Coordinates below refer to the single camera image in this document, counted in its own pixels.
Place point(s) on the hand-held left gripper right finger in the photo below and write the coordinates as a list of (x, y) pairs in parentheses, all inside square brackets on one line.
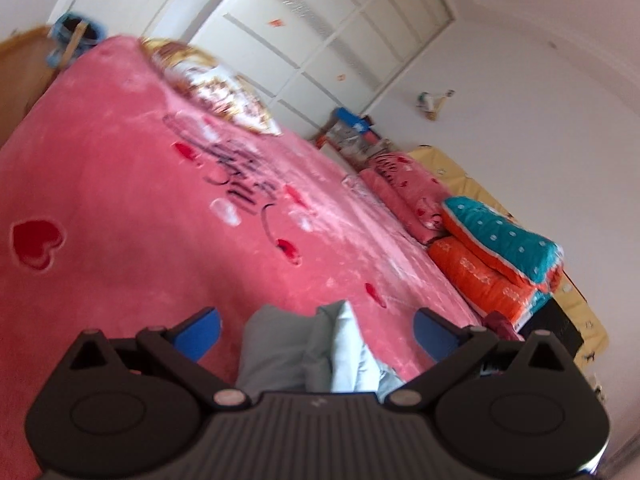
[(437, 332)]

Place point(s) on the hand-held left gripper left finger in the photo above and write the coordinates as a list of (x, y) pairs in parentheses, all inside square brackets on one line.
[(200, 335)]

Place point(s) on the light blue down jacket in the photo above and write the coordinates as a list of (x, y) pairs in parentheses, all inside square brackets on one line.
[(280, 350)]

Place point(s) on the dark red down jacket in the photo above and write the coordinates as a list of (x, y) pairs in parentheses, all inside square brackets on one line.
[(500, 324)]

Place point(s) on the orange pillow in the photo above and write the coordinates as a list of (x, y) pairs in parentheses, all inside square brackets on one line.
[(475, 277)]

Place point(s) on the pink heart-print bed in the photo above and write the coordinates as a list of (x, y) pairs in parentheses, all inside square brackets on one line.
[(125, 260)]

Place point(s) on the teal polka dot pillow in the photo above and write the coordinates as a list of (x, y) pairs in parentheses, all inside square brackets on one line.
[(505, 240)]

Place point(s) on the black cloth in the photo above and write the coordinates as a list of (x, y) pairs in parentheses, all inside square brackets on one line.
[(555, 322)]

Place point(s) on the yellow headboard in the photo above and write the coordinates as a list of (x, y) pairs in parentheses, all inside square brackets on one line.
[(480, 180)]

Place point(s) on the clear plastic item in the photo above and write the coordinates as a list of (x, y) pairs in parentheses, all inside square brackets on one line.
[(354, 184)]

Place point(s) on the white low cabinet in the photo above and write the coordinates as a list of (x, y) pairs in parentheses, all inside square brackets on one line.
[(332, 152)]

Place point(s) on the floral cushion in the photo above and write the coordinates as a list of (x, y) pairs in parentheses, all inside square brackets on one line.
[(215, 87)]

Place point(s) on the white wardrobe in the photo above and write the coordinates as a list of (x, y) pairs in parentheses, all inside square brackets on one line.
[(310, 25)]

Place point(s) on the blue bucket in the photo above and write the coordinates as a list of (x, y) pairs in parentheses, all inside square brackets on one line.
[(70, 32)]

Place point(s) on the wall ornament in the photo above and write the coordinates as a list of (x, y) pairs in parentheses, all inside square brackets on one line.
[(430, 102)]

